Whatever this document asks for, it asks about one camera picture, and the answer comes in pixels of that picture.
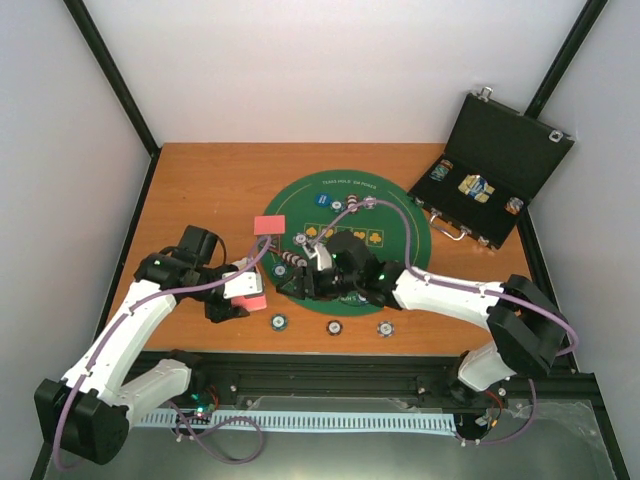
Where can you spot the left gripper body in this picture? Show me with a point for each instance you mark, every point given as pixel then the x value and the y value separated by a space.
pixel 219 312

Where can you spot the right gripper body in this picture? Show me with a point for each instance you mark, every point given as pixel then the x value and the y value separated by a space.
pixel 346 282

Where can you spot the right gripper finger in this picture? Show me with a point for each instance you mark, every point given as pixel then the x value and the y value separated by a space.
pixel 297 287
pixel 300 273

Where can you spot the spread black red chips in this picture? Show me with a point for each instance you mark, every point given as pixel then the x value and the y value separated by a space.
pixel 293 259

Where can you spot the red-backed playing card deck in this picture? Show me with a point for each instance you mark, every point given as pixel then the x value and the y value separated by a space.
pixel 250 303

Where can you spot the black red poker chip stack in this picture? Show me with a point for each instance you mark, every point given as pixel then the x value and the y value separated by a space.
pixel 334 328

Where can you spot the dealt red-backed card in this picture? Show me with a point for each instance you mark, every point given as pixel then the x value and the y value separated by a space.
pixel 269 225

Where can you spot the light blue poker chip stack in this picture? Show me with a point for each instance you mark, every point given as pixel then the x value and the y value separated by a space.
pixel 385 329

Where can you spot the black red chip top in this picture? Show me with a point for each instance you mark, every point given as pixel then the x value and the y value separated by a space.
pixel 352 203

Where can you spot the light blue chip top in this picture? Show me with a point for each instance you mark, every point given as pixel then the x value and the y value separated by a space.
pixel 369 202

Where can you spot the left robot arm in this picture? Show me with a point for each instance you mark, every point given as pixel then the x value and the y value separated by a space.
pixel 91 409

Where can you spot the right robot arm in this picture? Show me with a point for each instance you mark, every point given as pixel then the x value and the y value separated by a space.
pixel 527 331

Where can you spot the round green poker mat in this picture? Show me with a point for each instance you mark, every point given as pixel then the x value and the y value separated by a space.
pixel 381 228

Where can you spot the blue small blind button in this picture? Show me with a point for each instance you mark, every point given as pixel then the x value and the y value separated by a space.
pixel 322 200

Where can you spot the chips in case left slot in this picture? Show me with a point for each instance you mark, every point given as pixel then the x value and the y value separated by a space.
pixel 441 170

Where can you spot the chips in case slot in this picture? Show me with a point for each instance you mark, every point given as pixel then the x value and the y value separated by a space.
pixel 441 170
pixel 514 206

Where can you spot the blue card deck in case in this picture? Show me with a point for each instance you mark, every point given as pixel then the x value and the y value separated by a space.
pixel 477 188

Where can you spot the chips in case right slot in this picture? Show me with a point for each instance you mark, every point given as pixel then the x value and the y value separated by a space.
pixel 514 206

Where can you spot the black poker case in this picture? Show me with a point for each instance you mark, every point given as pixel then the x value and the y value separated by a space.
pixel 516 154

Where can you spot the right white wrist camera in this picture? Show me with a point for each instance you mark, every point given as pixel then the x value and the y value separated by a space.
pixel 319 257

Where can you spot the black aluminium frame rail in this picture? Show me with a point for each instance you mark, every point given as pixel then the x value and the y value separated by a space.
pixel 236 378

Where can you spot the light blue cable duct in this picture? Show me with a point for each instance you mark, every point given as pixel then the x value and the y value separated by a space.
pixel 326 422

